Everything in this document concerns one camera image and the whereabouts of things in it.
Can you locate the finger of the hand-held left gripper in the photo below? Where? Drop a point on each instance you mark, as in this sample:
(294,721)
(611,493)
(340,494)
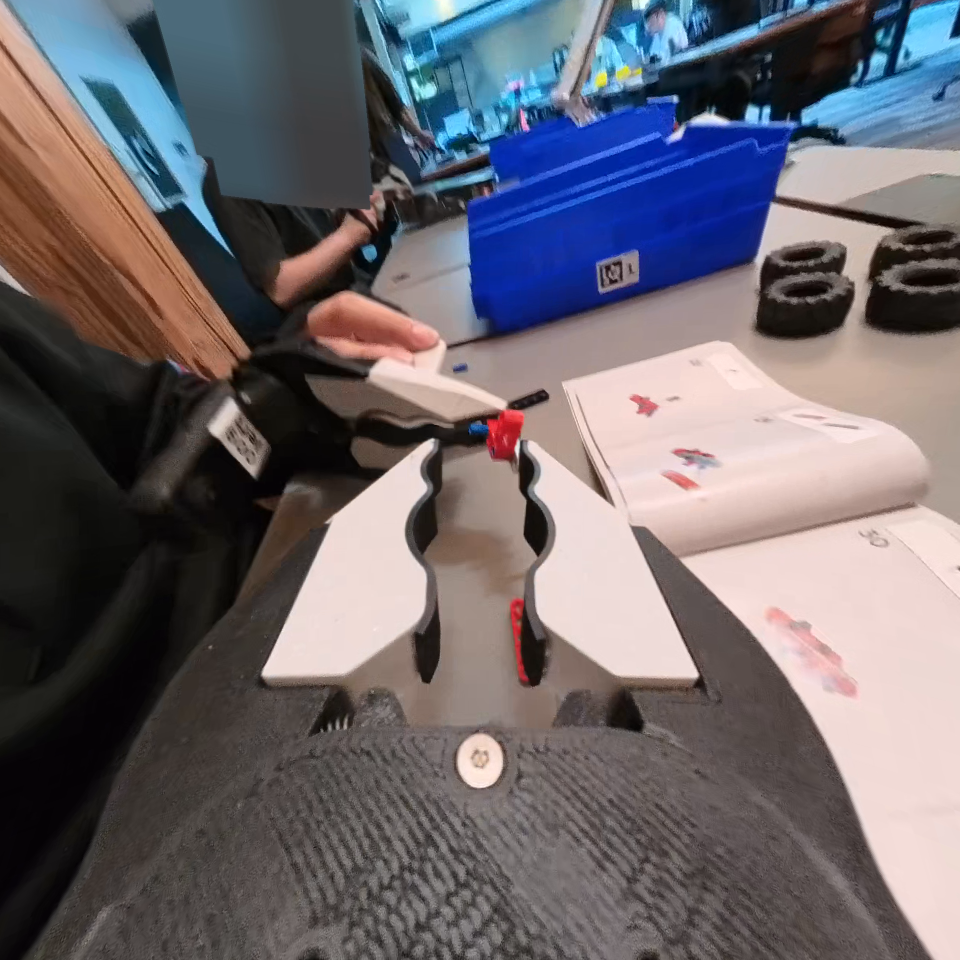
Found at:
(405,390)
(382,454)

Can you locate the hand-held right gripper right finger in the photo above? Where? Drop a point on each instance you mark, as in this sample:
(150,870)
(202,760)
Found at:
(607,592)

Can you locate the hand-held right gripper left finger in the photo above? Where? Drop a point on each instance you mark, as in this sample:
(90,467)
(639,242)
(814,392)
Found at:
(352,592)

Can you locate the red toy beam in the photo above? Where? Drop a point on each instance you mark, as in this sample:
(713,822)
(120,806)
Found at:
(517,637)

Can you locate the red grey toy brick assembly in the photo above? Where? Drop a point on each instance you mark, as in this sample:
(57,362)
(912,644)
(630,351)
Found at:
(504,435)

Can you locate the grey flat desk pad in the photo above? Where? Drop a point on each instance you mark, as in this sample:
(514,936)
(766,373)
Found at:
(900,199)

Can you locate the person's left hand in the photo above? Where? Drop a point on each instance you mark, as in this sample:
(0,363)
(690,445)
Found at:
(367,322)

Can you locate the black toy beam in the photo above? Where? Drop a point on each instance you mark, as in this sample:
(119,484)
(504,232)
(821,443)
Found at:
(529,398)

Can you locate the white instruction booklet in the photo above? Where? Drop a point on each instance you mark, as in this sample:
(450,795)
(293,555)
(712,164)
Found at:
(750,465)

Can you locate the person's black hoodie torso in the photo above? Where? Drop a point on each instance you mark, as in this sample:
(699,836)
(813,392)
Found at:
(60,637)

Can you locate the blue storage bin with tag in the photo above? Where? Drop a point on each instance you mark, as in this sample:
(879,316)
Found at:
(562,240)

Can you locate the wooden pillar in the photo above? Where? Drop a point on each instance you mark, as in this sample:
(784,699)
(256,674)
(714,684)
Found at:
(75,187)

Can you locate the slanted wooden board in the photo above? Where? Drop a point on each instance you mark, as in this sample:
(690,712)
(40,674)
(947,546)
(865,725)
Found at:
(581,60)

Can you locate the wooden background table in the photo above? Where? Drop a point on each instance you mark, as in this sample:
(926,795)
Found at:
(787,30)

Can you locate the dark wall poster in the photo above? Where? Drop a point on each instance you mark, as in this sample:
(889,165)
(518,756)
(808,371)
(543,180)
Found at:
(135,142)

